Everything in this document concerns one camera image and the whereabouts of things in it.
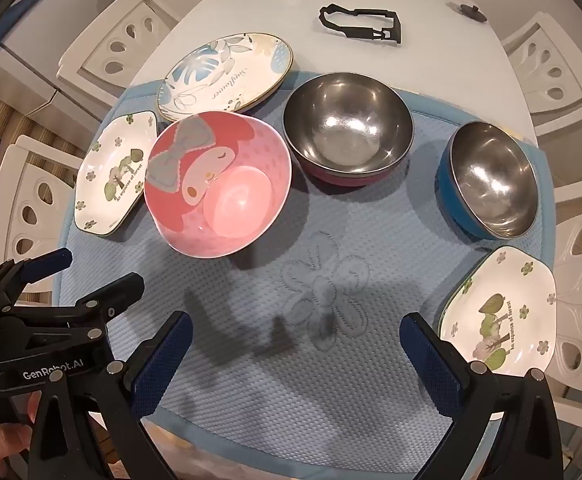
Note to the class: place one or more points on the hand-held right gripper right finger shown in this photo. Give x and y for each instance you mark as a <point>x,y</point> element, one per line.
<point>431,365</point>

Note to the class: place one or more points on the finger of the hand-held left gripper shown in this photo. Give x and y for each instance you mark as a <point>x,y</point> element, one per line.
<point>53,260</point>
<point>121,290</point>

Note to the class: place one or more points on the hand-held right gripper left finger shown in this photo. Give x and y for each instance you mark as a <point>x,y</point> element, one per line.
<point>166,365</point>

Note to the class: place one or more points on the white floral square plate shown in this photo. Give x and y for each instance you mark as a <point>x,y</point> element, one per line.
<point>506,310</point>

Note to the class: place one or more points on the white hexagonal plate green flowers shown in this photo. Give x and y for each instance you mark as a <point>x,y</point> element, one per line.
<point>116,170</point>

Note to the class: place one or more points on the pink cartoon bowl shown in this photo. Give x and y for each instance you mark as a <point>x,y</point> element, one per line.
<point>211,180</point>

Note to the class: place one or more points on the blue steel bowl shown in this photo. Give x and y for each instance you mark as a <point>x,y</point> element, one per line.
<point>491,180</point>

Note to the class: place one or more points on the round leaf-pattern plate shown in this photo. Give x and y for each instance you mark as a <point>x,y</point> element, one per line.
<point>221,75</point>

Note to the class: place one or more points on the maroon steel bowl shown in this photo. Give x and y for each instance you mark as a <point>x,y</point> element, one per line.
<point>346,120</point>

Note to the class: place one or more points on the white chair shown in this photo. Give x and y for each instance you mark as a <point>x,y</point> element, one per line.
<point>536,45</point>
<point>96,65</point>
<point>16,180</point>
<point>581,240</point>

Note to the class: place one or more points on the light blue quilted mat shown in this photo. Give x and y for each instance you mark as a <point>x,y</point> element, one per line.
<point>321,240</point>

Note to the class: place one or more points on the small black lid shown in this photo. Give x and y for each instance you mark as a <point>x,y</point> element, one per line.
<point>471,12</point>

